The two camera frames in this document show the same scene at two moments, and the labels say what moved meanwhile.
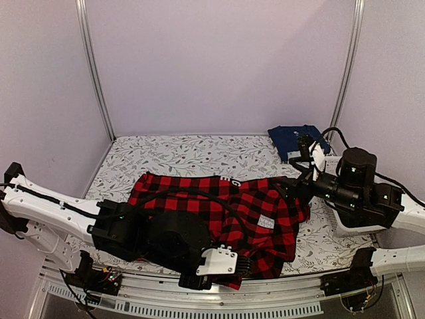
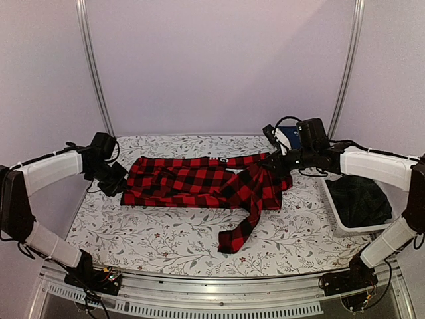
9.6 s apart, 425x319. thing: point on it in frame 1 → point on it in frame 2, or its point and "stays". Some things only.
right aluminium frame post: [359, 6] stays
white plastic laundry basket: [331, 166] stays
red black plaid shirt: [252, 213] → [248, 183]
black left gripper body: [204, 285] → [113, 179]
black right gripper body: [305, 185] → [285, 168]
